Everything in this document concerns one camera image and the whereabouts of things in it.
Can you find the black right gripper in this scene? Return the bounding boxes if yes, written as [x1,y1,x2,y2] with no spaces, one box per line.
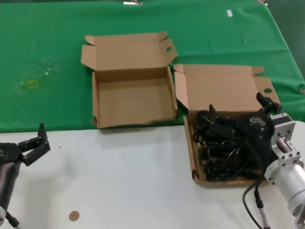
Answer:
[209,92,282,173]

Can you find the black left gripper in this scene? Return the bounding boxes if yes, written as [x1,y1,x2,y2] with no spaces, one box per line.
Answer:
[0,123,51,167]

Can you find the cardboard box round lid hole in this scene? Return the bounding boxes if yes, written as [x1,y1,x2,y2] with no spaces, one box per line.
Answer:
[173,63,281,188]

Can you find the cardboard box oval lid hole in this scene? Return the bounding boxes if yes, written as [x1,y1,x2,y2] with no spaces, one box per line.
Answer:
[80,31,179,130]

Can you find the green table cloth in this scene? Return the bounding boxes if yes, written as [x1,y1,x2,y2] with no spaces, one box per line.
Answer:
[0,0,305,133]

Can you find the right arm cable silver connector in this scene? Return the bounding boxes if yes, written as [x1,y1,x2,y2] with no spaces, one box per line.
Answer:
[242,172,271,229]

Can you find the arm cable silver connector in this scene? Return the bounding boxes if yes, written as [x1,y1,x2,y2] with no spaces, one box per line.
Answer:
[4,211,22,229]
[242,172,271,229]

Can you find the left arm cable silver connector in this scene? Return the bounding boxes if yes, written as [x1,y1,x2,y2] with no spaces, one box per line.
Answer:
[4,211,22,229]

